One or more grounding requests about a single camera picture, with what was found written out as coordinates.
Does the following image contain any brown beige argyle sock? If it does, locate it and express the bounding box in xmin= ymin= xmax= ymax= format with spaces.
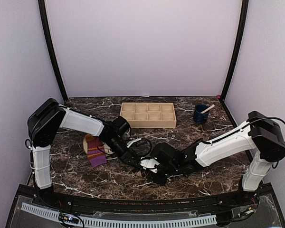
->
xmin=135 ymin=169 xmax=152 ymax=179

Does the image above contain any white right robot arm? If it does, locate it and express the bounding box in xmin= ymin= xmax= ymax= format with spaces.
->
xmin=139 ymin=111 xmax=285 ymax=206

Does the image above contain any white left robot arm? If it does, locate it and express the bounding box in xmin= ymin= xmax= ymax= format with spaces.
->
xmin=27 ymin=98 xmax=140 ymax=207

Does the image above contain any round beige plate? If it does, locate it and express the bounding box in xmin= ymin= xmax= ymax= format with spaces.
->
xmin=83 ymin=134 xmax=113 ymax=156

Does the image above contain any purple maroon striped sock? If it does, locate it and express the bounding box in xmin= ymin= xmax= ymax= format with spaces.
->
xmin=85 ymin=135 xmax=107 ymax=168

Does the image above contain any wooden compartment tray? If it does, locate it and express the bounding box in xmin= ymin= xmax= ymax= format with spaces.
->
xmin=120 ymin=103 xmax=177 ymax=129

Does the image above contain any blue enamel mug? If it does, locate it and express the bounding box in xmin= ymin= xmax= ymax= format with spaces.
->
xmin=193 ymin=104 xmax=209 ymax=124

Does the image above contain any pale wooden stick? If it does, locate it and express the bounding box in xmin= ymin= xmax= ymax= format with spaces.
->
xmin=201 ymin=104 xmax=215 ymax=114

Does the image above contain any white slotted cable duct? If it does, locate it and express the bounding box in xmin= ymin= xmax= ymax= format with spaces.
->
xmin=20 ymin=202 xmax=217 ymax=228

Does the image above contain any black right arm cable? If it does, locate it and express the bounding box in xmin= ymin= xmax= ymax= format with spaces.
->
xmin=248 ymin=116 xmax=285 ymax=168

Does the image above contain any black front rail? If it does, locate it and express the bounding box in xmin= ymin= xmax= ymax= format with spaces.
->
xmin=33 ymin=190 xmax=252 ymax=213

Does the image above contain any black right frame post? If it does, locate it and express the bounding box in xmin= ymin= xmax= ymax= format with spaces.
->
xmin=220 ymin=0 xmax=249 ymax=101

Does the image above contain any black frame post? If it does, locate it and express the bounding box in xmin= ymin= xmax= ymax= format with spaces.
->
xmin=38 ymin=0 xmax=68 ymax=102
xmin=220 ymin=0 xmax=249 ymax=101

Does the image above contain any black left frame post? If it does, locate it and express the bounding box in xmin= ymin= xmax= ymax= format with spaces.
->
xmin=38 ymin=0 xmax=68 ymax=102

